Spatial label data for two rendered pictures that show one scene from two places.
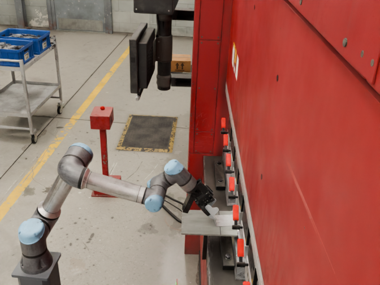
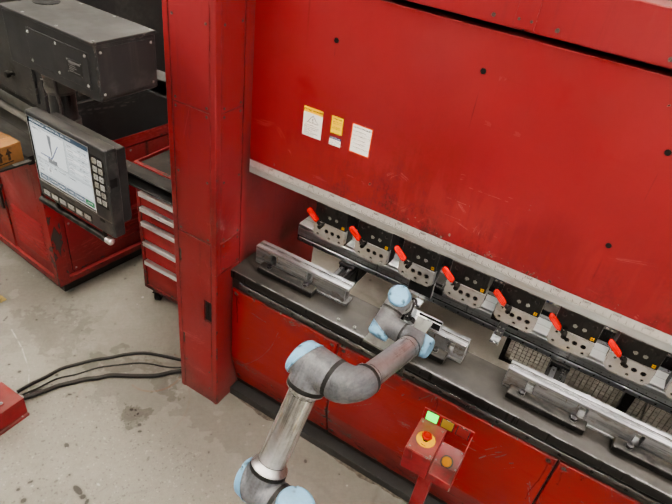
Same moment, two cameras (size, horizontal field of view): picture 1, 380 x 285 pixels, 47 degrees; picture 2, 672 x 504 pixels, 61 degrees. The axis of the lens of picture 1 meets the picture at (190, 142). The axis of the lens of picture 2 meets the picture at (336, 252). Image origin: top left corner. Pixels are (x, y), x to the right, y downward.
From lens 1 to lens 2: 1.93 m
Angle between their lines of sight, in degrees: 53
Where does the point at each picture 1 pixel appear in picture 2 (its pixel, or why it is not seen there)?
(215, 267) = (435, 368)
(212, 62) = (236, 139)
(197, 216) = not seen: hidden behind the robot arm
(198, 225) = not seen: hidden behind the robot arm
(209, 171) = (268, 282)
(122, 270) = (183, 485)
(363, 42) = not seen: outside the picture
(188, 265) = (236, 411)
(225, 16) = (247, 68)
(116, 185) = (399, 357)
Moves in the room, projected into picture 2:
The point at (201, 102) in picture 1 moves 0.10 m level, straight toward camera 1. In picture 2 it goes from (226, 201) to (244, 210)
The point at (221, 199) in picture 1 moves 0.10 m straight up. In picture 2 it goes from (330, 303) to (333, 286)
